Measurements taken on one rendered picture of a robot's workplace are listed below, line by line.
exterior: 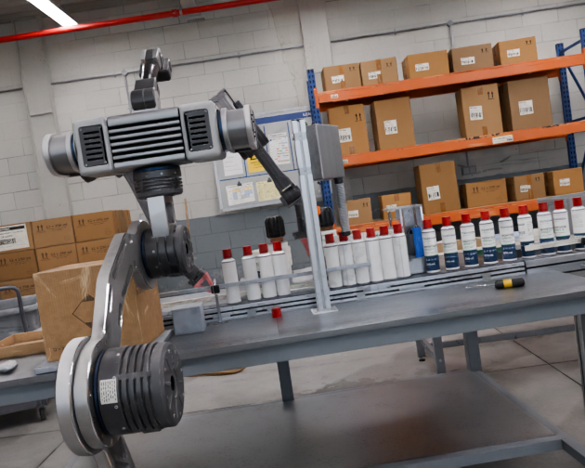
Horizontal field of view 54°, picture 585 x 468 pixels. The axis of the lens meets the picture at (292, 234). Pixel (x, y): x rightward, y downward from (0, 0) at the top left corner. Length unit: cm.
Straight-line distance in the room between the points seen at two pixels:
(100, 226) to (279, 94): 257
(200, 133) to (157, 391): 74
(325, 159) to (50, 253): 395
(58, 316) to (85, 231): 368
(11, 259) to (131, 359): 457
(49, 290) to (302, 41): 541
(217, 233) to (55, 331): 495
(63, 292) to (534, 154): 601
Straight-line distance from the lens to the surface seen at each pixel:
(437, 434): 253
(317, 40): 685
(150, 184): 164
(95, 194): 707
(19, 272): 574
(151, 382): 120
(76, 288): 185
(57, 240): 561
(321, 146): 202
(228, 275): 215
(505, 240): 234
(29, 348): 223
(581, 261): 244
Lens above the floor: 122
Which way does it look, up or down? 3 degrees down
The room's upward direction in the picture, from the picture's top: 8 degrees counter-clockwise
